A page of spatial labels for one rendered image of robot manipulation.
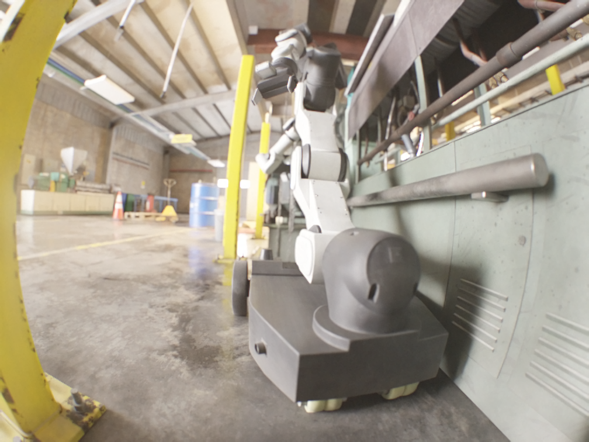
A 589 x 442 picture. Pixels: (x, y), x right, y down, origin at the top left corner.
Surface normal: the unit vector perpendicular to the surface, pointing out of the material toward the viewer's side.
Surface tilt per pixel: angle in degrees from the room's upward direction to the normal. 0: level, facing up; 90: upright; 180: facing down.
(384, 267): 69
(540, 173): 90
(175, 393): 0
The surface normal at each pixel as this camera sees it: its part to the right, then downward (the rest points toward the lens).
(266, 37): 0.02, 0.03
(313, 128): 0.16, -0.42
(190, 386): 0.06, -1.00
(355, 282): -0.88, 0.10
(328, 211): 0.15, -0.70
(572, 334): -1.00, -0.06
